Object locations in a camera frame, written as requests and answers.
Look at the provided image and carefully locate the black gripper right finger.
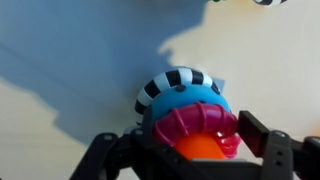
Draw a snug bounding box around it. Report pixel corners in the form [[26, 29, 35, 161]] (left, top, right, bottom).
[[237, 110, 320, 180]]

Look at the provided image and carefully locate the small black white striped ring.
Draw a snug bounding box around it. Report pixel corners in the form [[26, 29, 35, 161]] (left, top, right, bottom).
[[252, 0, 288, 7]]

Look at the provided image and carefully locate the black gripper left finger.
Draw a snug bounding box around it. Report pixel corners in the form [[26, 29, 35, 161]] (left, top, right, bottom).
[[69, 107, 201, 180]]

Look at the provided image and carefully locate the orange stacking pole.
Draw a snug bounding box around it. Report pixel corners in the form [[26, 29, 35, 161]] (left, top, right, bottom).
[[174, 132, 228, 161]]

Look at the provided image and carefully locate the large black white striped ring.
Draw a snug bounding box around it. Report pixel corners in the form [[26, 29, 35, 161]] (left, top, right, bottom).
[[133, 66, 222, 126]]

